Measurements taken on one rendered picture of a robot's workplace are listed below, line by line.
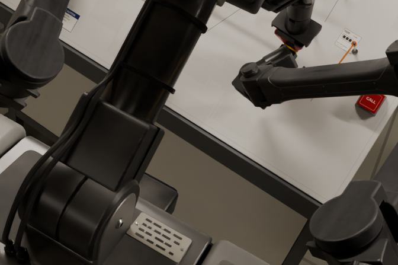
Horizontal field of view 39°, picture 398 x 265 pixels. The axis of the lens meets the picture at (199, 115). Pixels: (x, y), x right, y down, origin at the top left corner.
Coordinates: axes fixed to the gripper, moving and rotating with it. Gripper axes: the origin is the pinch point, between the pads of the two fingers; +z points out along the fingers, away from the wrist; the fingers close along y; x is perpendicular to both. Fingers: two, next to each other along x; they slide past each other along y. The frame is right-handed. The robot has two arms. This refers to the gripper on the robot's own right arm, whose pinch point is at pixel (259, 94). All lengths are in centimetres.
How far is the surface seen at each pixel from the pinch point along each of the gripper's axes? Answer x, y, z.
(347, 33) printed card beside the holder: -26.3, -6.9, 1.6
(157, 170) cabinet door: 35, 16, 33
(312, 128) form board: -2.3, -15.3, 5.1
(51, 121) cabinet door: 48, 60, 42
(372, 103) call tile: -15.5, -23.0, -0.3
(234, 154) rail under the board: 15.5, -3.7, 7.5
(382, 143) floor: -41, -33, 166
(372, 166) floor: -26, -36, 153
